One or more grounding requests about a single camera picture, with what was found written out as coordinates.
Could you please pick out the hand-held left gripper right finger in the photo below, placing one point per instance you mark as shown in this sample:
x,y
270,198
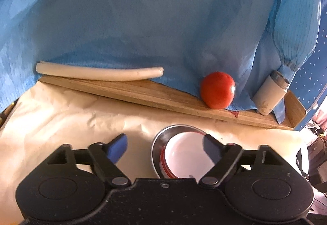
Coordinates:
x,y
211,151

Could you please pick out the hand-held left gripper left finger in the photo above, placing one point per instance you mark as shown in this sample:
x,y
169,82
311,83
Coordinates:
x,y
118,147

